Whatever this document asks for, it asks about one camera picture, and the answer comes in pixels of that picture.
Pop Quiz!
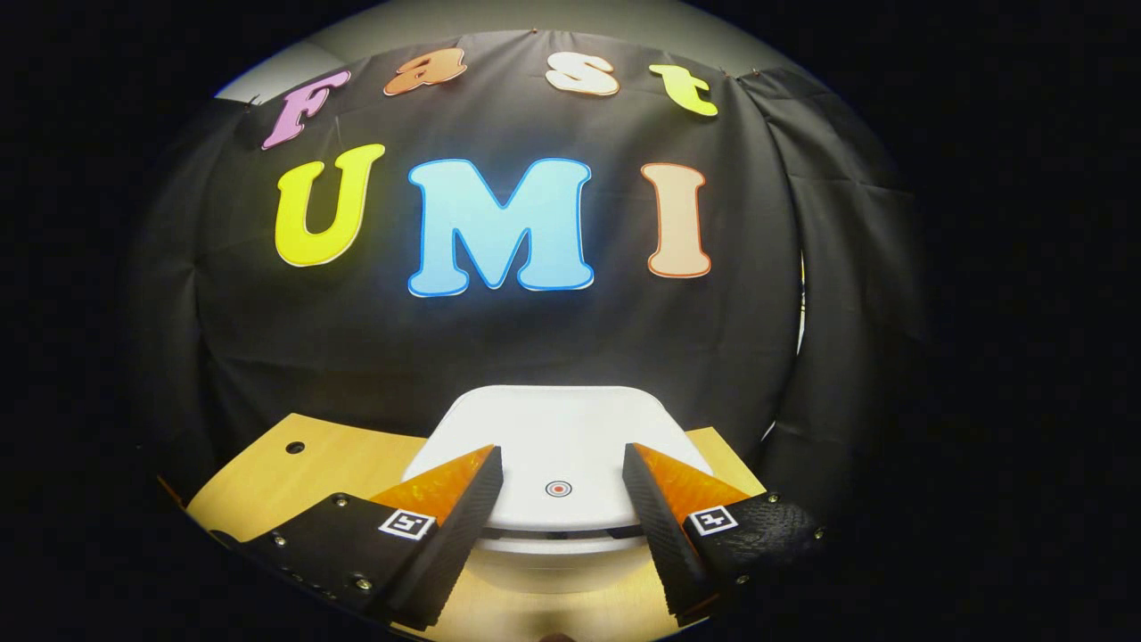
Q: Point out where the wooden desktop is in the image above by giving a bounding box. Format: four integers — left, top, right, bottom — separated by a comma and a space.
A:
185, 412, 768, 642

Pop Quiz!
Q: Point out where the black backdrop cloth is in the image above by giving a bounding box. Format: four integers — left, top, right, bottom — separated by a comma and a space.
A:
129, 29, 932, 527

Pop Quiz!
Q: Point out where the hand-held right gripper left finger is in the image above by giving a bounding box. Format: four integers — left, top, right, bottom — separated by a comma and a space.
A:
236, 444, 505, 631

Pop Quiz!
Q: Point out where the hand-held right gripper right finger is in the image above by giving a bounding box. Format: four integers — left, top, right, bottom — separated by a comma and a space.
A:
622, 441, 825, 626

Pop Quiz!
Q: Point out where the white desktop garbage bin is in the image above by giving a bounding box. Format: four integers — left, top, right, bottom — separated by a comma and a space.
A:
403, 385, 714, 596

